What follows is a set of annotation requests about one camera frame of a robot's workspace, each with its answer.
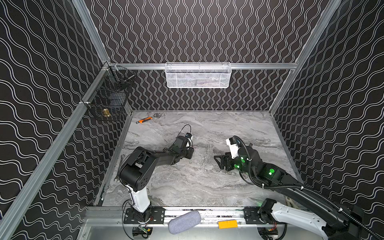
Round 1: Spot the brass fitting in basket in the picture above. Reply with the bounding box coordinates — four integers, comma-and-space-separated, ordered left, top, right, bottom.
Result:
102, 109, 111, 118

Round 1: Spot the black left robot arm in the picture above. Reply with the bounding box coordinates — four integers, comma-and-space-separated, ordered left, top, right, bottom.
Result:
117, 133, 194, 213

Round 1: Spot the white mesh wall basket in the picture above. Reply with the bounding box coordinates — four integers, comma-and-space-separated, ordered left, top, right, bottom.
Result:
165, 62, 232, 89

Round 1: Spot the grey fabric pouch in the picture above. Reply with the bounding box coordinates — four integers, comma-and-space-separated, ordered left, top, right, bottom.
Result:
168, 211, 202, 235

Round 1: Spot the orange handled adjustable wrench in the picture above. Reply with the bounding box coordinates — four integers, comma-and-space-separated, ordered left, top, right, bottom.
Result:
136, 113, 161, 124

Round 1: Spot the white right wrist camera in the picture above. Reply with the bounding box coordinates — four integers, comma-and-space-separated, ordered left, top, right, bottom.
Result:
226, 138, 240, 159

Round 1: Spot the yellow block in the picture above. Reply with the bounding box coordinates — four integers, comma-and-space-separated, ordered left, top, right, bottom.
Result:
218, 220, 238, 230

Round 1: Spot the aluminium front rail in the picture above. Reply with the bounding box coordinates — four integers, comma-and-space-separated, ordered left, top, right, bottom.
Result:
84, 207, 269, 228

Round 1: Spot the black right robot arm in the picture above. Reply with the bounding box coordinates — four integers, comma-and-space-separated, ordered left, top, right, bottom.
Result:
214, 144, 382, 240

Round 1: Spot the black wire wall basket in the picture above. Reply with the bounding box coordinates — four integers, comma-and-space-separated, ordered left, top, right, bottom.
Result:
83, 62, 137, 122

